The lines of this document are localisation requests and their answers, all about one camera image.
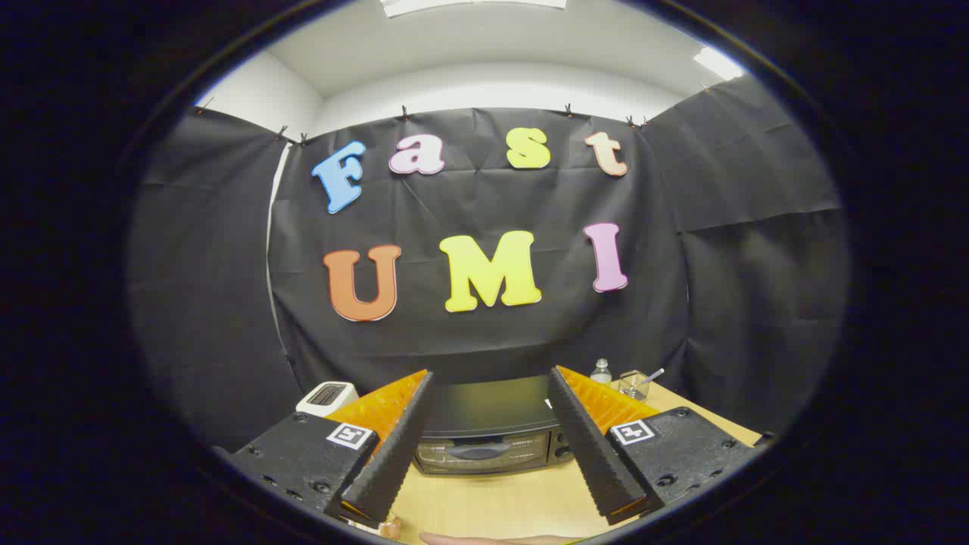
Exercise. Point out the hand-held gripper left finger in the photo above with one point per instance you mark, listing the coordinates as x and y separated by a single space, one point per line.
394 454

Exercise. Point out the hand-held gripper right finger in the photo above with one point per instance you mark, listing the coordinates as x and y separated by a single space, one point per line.
594 454

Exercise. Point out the black toaster oven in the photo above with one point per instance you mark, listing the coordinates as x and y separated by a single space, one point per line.
484 409

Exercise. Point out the white bread toaster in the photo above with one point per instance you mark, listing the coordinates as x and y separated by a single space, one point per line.
325 397

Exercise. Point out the clear bottle with green liquid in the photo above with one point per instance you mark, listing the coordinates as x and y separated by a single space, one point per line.
601 372

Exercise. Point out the ceiling light panel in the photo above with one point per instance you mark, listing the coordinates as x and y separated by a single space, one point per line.
719 63
469 6

